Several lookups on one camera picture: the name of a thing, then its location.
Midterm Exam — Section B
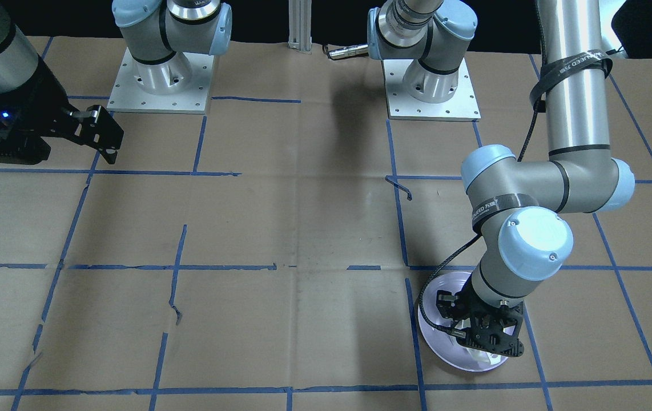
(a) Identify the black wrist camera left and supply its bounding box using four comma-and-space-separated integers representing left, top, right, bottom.
435, 289, 469, 322

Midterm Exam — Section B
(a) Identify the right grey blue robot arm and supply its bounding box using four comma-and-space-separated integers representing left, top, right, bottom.
0, 1, 233, 166

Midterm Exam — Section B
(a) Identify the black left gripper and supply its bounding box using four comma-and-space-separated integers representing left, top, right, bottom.
456, 288, 525, 357

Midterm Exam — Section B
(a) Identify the lavender round plate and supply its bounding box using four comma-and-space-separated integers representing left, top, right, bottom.
415, 271, 522, 371

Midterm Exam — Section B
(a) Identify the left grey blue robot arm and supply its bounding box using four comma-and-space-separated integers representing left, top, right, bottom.
416, 1, 635, 357

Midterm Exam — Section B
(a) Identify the aluminium frame post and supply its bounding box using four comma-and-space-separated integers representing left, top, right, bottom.
287, 0, 312, 54

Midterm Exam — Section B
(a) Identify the white angular cup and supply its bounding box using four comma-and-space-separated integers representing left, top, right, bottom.
461, 346, 509, 372

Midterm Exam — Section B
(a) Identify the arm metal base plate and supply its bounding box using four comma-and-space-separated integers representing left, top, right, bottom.
106, 50, 216, 115
381, 59, 482, 122

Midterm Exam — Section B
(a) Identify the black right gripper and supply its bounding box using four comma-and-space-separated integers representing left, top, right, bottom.
0, 74, 123, 166

